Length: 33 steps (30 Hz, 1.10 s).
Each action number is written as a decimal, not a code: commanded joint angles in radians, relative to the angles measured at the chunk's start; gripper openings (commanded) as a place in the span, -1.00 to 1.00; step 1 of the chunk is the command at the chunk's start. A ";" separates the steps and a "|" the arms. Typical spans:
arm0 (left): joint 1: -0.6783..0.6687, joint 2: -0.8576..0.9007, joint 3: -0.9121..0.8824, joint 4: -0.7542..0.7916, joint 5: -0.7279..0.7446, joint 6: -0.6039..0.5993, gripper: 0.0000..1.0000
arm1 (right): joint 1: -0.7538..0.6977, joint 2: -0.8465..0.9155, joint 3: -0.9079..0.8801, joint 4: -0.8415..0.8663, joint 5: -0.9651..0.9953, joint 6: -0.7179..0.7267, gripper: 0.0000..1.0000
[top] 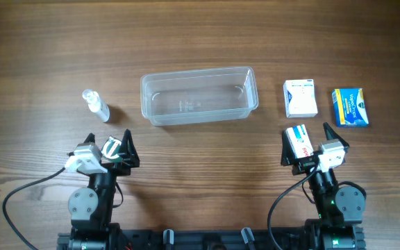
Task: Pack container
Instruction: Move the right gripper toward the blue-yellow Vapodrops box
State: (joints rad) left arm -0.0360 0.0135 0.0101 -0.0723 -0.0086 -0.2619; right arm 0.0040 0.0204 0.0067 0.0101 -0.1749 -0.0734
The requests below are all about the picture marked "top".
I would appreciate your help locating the clear plastic container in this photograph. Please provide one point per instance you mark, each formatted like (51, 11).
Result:
(197, 96)

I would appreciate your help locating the small clear spray bottle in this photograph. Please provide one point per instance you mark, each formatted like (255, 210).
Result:
(96, 104)

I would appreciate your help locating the blue yellow VapoDrops box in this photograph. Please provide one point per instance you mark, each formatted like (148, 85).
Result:
(349, 106)

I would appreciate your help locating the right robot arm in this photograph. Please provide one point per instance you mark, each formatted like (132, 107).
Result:
(340, 205)

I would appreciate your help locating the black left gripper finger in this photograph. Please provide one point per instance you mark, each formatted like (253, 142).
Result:
(90, 138)
(127, 151)

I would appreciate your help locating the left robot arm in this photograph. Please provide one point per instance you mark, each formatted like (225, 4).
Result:
(91, 207)

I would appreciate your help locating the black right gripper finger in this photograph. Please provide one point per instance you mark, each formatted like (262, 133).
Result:
(332, 135)
(288, 157)

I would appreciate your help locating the white medicine box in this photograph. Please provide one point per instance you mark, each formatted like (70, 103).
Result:
(300, 98)

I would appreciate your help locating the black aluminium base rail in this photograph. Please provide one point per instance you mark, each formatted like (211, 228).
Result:
(246, 238)

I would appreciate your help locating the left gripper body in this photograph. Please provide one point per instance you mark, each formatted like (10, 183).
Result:
(117, 169)

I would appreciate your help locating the white red Panadol box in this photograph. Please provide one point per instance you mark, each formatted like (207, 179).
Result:
(299, 141)

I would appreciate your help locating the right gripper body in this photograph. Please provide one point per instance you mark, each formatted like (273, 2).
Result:
(303, 164)

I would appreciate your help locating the green white round tin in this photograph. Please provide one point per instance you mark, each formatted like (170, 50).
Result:
(111, 148)

